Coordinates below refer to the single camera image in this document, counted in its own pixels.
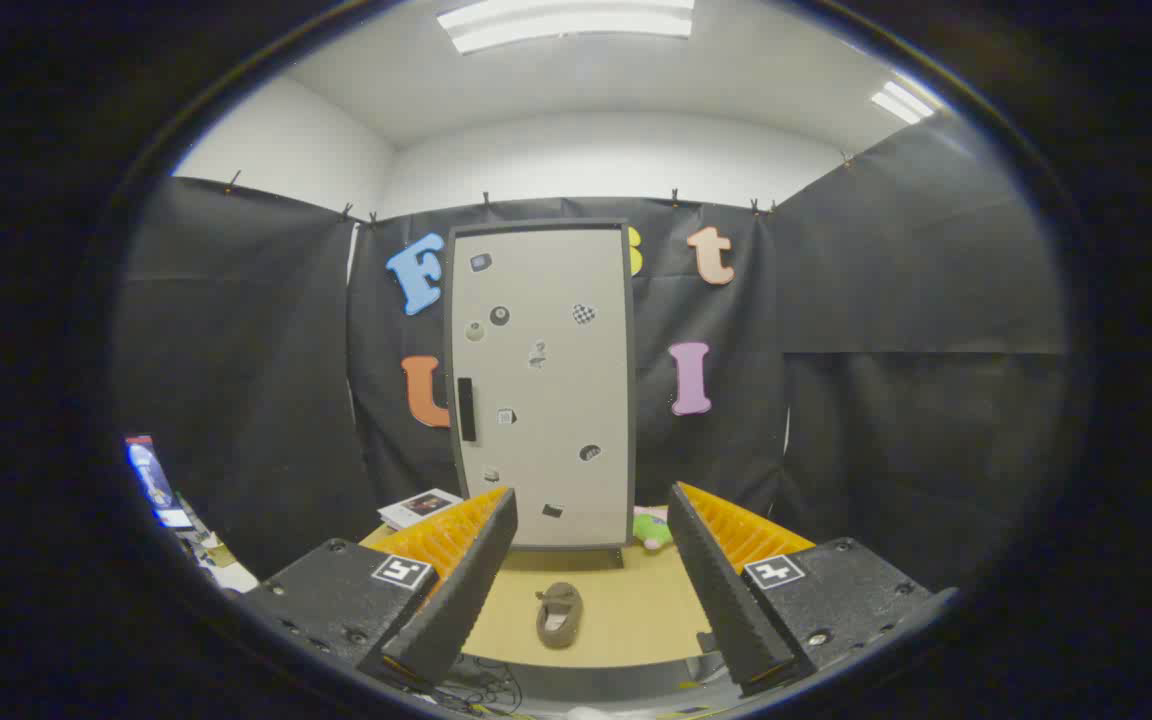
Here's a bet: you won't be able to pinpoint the brown fuzzy shoe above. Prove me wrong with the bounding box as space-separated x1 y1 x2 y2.
536 582 584 649

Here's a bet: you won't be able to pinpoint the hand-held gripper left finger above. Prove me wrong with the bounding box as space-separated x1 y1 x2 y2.
241 487 519 691

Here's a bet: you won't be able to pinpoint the grey shoe cabinet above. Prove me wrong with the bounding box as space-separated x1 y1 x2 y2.
443 218 637 571

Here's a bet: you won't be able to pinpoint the black cables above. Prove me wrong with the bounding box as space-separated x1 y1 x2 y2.
441 655 527 716

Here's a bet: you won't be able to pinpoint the small ceiling light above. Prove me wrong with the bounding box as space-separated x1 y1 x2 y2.
871 80 937 125

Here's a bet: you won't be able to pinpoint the blue printed poster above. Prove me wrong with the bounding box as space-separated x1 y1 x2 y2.
124 434 195 531

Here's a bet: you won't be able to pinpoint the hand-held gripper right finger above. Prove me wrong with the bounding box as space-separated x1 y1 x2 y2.
667 482 959 699

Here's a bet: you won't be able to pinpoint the white book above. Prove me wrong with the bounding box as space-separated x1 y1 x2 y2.
378 488 464 531

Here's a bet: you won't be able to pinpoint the green pink plush toy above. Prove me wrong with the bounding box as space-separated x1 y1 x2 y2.
633 506 677 551

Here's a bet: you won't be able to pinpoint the black backdrop cloth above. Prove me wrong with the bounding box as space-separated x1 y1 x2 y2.
116 115 1072 591

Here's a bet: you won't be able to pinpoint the light grey shoe cabinet door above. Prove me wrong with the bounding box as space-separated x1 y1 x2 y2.
451 228 629 548

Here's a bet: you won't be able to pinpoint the pile of small clutter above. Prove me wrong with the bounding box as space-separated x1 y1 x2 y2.
176 500 259 593

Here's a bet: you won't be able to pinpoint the long ceiling light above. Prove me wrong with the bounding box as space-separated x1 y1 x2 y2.
436 0 697 55

